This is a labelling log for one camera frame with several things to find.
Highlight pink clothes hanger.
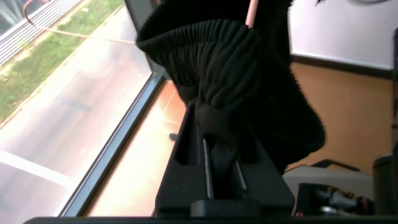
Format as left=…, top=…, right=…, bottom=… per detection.
left=22, top=0, right=261, bottom=45

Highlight black drawstring shorts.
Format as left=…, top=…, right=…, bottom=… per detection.
left=136, top=0, right=326, bottom=200

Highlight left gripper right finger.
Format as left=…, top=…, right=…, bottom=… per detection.
left=235, top=136, right=295, bottom=218

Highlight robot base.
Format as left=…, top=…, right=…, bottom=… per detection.
left=282, top=27, right=398, bottom=217

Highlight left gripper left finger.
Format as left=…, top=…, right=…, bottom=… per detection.
left=155, top=100, right=215, bottom=218

